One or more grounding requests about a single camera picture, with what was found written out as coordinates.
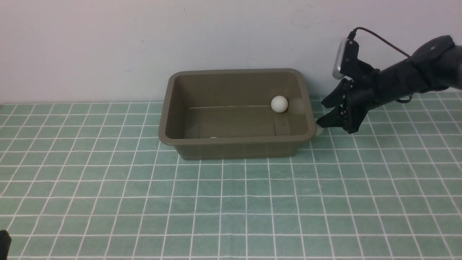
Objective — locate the green checkered tablecloth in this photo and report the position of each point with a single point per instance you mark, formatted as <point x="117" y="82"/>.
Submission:
<point x="88" y="181"/>

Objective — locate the olive plastic storage bin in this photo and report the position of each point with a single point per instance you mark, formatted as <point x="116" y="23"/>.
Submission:
<point x="234" y="106"/>

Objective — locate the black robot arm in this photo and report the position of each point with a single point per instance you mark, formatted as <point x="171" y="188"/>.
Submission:
<point x="435" y="66"/>

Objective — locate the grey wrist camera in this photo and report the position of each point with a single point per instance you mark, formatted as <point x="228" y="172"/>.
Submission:
<point x="347" y="53"/>

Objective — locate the black object bottom left corner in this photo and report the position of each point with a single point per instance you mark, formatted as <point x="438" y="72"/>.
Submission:
<point x="5" y="241"/>

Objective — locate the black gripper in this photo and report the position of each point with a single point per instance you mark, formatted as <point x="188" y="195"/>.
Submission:
<point x="357" y="96"/>

